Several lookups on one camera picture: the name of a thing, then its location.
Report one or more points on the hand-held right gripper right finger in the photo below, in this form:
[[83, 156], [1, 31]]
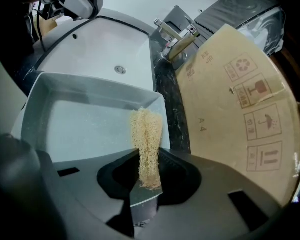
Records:
[[215, 196]]

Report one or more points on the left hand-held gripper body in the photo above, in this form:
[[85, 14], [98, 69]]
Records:
[[52, 6]]

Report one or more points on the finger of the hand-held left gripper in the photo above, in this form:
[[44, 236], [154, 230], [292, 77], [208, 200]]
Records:
[[82, 1]]

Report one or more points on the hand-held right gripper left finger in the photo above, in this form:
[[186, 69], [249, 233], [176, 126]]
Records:
[[85, 179]]

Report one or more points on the white plastic tray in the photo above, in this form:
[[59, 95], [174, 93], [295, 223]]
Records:
[[85, 124]]

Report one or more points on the yellow sponge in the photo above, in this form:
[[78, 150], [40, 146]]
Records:
[[147, 134]]

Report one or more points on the white rectangular sink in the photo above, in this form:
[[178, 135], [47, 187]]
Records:
[[102, 49]]

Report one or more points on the large brown cardboard box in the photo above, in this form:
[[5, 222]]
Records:
[[227, 134]]

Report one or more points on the chrome sink drain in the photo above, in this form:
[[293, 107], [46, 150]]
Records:
[[120, 69]]

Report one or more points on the chrome faucet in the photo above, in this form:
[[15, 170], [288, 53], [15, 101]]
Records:
[[180, 41]]

